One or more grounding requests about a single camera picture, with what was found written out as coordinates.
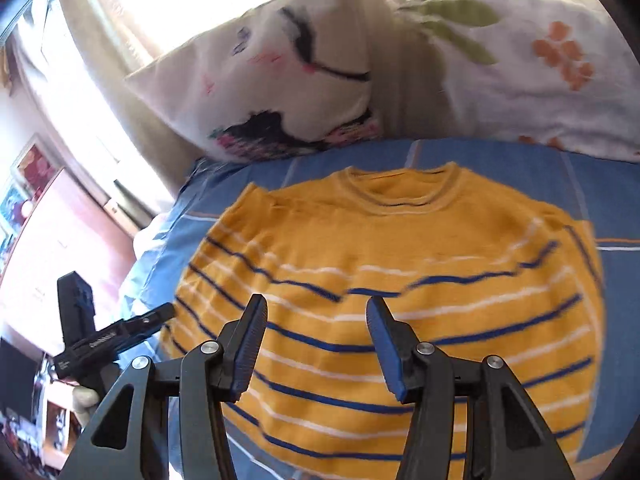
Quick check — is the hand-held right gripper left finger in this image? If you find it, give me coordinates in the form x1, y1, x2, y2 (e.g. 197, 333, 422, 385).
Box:
60, 294, 268, 480

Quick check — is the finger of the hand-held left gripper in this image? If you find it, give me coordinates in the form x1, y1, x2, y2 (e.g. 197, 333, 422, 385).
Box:
119, 302, 177, 347

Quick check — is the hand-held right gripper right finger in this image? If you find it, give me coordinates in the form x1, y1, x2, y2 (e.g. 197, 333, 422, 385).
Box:
366, 296, 576, 480

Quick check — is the yellow striped sweater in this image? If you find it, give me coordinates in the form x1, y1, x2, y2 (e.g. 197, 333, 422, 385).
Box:
160, 162, 608, 463

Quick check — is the person's left hand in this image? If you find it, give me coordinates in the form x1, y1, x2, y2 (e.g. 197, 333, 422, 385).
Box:
71, 385, 101, 414

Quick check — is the dark screen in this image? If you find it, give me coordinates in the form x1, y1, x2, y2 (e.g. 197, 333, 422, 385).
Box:
0, 337, 42, 418

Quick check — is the wooden wardrobe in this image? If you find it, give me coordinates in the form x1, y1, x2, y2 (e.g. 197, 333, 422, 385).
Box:
0, 167, 138, 366

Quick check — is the beige curtain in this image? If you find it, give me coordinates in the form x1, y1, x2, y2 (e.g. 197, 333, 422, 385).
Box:
15, 0, 396, 231

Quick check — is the blue striped bed sheet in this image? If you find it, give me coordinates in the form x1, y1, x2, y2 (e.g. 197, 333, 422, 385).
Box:
117, 137, 640, 480

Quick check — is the white face print pillow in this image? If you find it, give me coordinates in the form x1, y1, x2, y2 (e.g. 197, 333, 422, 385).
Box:
122, 0, 386, 163

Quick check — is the white floral pillow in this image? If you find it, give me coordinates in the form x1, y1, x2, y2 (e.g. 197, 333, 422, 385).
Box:
382, 0, 640, 163

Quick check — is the red framed wall picture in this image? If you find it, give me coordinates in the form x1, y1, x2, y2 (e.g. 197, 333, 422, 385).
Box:
10, 132, 63, 196

